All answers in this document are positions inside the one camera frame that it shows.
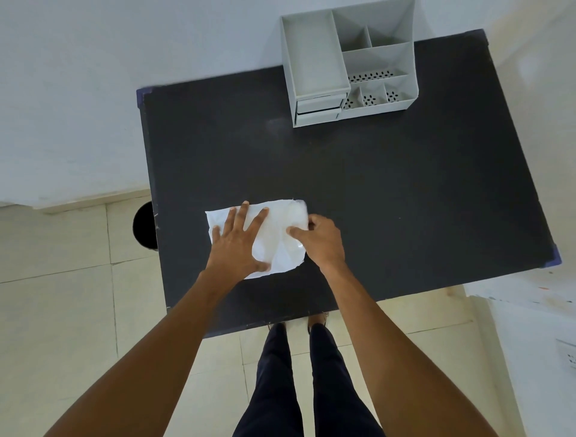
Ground dark blue trousers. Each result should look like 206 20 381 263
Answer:
231 323 386 437

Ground small grey organiser drawer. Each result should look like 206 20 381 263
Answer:
295 109 344 128
296 96 348 114

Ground person's right hand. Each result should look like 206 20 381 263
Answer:
286 213 347 271

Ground person's left forearm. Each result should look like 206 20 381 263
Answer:
44 269 245 437

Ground person's left hand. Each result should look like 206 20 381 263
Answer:
205 201 272 282

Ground black round bin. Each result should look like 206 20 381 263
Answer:
132 202 158 249

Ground white plastic bag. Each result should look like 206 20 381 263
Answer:
205 198 311 280

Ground white wall socket plate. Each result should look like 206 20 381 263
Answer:
555 339 576 377

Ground grey desk organiser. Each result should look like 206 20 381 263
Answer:
280 0 420 129

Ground person's right forearm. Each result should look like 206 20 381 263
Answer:
319 263 497 437

